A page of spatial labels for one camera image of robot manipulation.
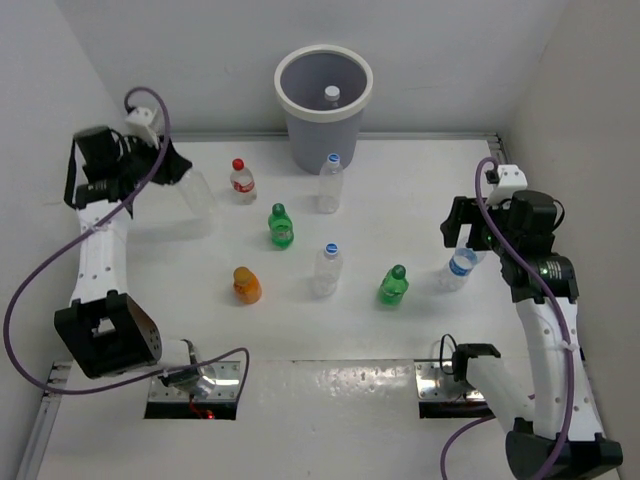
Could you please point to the metal base plate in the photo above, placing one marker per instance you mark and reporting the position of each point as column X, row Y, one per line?
column 434, row 384
column 217, row 382

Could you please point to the aluminium frame rail left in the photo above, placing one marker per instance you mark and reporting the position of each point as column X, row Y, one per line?
column 36, row 447

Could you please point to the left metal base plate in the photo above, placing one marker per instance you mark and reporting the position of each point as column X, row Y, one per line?
column 217, row 382

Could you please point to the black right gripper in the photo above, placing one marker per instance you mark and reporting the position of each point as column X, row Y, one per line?
column 463, row 211

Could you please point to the water bottle blue label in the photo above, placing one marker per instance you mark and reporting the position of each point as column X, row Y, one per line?
column 456, row 273

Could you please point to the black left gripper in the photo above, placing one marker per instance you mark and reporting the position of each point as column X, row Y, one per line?
column 171, row 167

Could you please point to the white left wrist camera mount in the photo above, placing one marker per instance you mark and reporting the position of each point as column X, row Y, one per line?
column 147, row 124

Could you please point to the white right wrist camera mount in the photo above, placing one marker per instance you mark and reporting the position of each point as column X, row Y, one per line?
column 505, row 181

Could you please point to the green bottle right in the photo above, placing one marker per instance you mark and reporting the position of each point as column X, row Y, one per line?
column 393, row 286

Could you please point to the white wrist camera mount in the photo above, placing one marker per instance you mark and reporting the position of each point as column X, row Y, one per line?
column 147, row 124
column 505, row 181

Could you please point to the red cap cola bottle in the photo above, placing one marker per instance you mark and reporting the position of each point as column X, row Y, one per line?
column 243, row 182

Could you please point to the large clear bottle white cap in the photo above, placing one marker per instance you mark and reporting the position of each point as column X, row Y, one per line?
column 331, row 99

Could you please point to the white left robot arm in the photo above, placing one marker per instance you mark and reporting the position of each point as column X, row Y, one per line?
column 106, row 331

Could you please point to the clear bottle blue cap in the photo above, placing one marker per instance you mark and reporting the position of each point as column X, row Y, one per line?
column 330, row 184
column 196, row 193
column 327, row 270

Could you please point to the orange juice bottle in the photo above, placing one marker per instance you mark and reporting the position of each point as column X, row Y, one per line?
column 246, row 286

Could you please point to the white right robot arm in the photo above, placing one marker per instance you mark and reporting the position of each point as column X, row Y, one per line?
column 552, row 431

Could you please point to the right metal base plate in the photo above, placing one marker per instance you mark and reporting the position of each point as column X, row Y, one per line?
column 434, row 384

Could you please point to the grey plastic waste bin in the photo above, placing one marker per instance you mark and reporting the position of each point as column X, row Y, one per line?
column 299, row 81

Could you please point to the green bottle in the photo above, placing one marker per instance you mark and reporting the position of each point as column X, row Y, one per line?
column 280, row 227
column 393, row 286

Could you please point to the green bottle centre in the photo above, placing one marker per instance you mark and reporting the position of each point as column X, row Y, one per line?
column 280, row 227

